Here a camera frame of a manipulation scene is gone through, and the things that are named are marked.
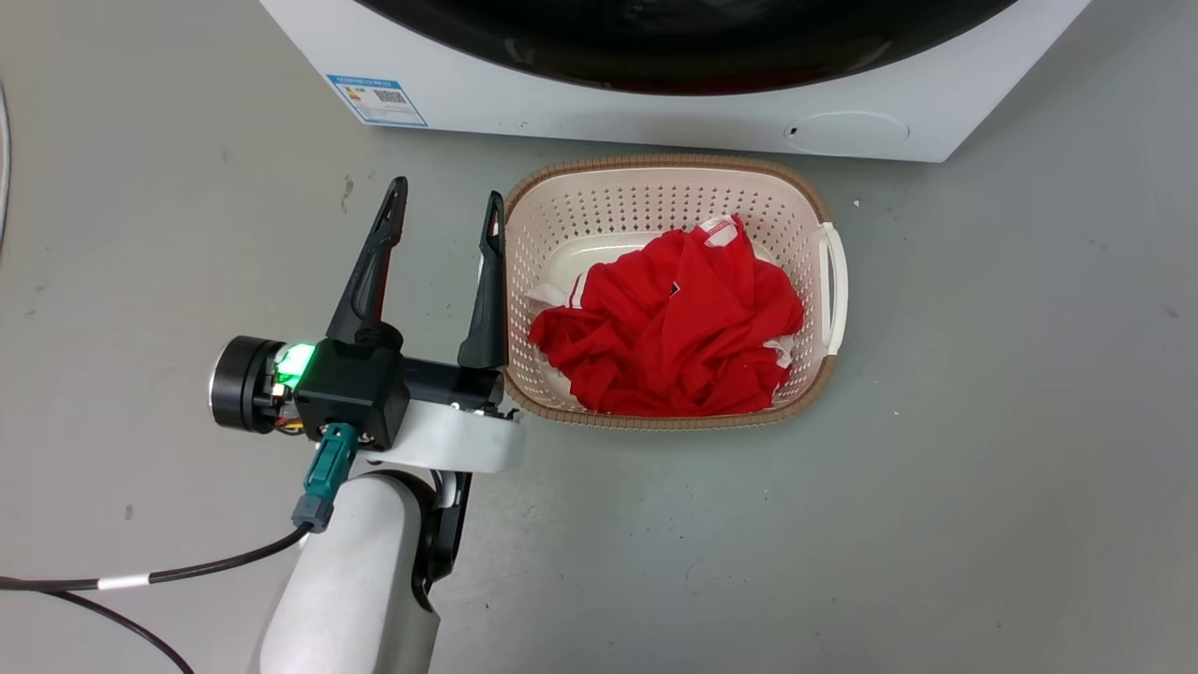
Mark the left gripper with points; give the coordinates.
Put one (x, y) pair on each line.
(463, 435)

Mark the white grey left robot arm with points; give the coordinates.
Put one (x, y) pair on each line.
(346, 580)

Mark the white washing machine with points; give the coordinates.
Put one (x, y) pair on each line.
(580, 103)

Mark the black glass washing machine door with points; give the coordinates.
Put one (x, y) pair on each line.
(683, 47)

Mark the white garment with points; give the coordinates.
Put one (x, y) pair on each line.
(552, 295)

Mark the beige perforated laundry basket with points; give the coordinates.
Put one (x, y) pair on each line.
(599, 211)

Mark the blue white energy label sticker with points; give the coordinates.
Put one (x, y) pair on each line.
(379, 101)

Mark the red garment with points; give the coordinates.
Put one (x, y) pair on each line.
(674, 328)

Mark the round white filter cover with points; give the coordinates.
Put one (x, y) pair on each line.
(852, 129)

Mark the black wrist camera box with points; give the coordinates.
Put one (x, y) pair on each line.
(354, 393)

